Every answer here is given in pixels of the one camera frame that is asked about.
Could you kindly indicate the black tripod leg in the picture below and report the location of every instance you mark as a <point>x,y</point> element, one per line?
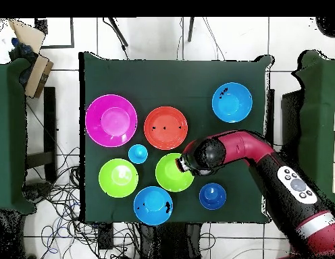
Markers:
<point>191,29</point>
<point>119,33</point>

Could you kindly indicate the black metal stand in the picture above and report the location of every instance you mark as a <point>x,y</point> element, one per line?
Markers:
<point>290,116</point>
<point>50,121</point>

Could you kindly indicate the green bowl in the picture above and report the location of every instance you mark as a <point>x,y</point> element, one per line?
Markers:
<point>118,178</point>
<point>170,178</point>

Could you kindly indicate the light blue cup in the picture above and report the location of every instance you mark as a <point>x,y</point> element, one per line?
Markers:
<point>137,154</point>

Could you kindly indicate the pink bowl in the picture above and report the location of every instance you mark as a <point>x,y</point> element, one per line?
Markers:
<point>111,120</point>

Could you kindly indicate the light blue bowl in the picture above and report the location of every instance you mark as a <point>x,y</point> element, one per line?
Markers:
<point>232,102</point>
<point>152,206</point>

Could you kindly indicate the black pedestal leg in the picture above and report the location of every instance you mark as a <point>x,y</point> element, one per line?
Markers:
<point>37,192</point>

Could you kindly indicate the green cloth side table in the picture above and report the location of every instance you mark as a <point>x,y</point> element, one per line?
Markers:
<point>9,135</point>
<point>318,108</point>

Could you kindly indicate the small dark blue bowl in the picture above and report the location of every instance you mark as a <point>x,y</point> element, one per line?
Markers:
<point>212,196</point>

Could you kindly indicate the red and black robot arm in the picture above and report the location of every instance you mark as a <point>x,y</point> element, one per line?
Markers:
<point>243,147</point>

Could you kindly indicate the brown cardboard box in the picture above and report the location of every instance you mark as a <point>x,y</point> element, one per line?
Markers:
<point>37,77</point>

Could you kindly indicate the orange bowl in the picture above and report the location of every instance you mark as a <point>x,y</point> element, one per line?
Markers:
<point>166,128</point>

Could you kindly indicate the brown cardboard sheet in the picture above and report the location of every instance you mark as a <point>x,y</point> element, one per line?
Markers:
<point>28,35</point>

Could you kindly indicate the dark green table cloth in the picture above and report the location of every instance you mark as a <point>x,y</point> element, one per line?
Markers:
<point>170,78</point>

